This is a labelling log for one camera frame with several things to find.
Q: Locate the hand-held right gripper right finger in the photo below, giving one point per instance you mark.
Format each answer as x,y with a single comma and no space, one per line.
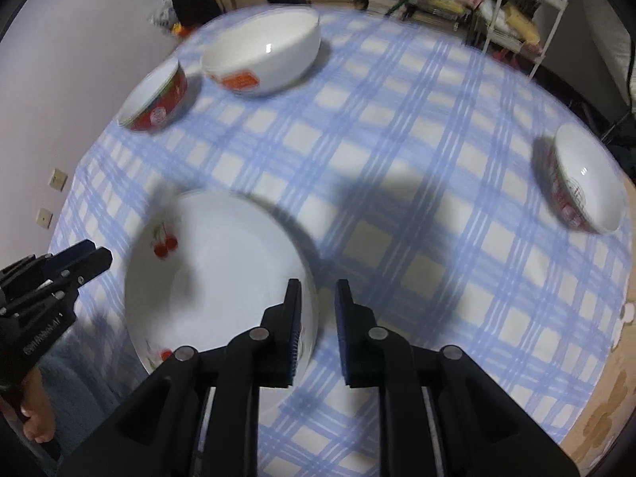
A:
343,338

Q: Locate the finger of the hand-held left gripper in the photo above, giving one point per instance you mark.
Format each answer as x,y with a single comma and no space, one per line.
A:
89,264
74,251

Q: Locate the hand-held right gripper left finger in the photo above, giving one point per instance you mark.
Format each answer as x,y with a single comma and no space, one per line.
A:
293,338

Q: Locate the white cherry print plate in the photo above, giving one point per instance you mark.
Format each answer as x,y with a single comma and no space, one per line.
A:
213,278

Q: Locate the large white bowl orange label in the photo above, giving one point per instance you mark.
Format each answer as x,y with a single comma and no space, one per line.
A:
278,64

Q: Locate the small white bowl red pattern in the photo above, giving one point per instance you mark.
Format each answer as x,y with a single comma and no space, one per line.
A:
586,179

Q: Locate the person's left hand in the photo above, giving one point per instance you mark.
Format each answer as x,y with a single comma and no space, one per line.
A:
38,420

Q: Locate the blue fluffy clothing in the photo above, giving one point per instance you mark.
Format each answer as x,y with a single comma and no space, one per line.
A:
74,382

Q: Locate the blue plaid sheet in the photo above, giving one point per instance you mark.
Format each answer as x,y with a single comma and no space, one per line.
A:
397,134

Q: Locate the colourful plastic bag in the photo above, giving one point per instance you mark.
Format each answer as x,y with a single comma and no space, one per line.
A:
169,17

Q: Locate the beige flower blanket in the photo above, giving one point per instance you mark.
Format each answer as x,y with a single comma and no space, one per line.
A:
606,407

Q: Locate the wall outlet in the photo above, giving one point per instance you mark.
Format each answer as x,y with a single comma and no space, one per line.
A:
58,179
44,217

